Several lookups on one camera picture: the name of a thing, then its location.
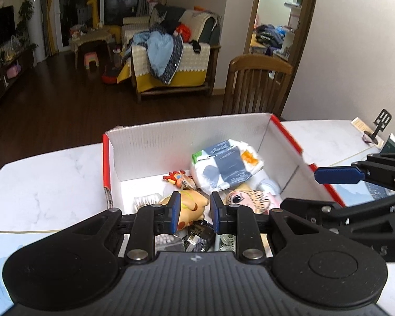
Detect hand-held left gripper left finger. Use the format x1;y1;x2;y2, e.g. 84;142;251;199
62;191;181;264

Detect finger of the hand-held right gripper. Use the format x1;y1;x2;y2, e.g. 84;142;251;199
280;194;395;231
315;152;395;192

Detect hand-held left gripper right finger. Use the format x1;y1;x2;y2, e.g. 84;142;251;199
211;192;330;263

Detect yellow squeaky toy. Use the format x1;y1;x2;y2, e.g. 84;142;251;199
158;189;211;230

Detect black snack packet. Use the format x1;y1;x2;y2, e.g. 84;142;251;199
184;220;216;253

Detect red orange figurine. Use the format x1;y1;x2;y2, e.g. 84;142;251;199
163;170;195;190

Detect round white lid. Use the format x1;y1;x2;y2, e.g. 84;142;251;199
255;176;282;195

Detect white printed plastic bag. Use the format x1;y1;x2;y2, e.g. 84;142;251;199
189;138;266;195

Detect red cardboard box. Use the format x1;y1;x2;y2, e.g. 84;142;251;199
102;112;346;259

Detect yellowish card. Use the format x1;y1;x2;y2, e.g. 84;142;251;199
350;117;374;132

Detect black phone stand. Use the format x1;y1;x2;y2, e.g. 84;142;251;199
369;108;393;146

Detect wooden chair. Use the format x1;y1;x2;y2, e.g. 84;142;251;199
221;54;294;118

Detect sofa with cream cover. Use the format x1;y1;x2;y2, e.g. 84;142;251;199
122;5;222;103

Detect dark blue quilted blanket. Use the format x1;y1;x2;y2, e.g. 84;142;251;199
158;34;184;85

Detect red slipper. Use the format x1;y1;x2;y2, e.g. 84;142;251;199
101;67;121;85

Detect bed with clothes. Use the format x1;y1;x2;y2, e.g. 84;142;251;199
250;23;295;57

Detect light blue jacket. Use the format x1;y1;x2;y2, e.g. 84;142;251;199
147;33;174;78

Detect pink stool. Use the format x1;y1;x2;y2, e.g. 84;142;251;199
84;51;101;71

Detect red bag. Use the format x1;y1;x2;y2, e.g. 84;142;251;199
174;23;192;42

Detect low coffee table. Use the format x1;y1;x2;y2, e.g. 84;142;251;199
69;29;114;70

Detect dark television cabinet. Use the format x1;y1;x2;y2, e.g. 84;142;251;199
0;48;35;113

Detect yellow giraffe toy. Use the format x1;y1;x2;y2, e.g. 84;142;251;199
86;0;101;30

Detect white tower air conditioner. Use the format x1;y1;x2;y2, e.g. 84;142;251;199
26;0;47;62

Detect yellow and grey curtain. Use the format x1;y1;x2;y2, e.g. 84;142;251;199
41;0;58;57

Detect green potted plant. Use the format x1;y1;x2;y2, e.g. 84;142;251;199
17;0;39;48

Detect black television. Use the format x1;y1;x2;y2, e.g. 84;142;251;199
0;6;14;53

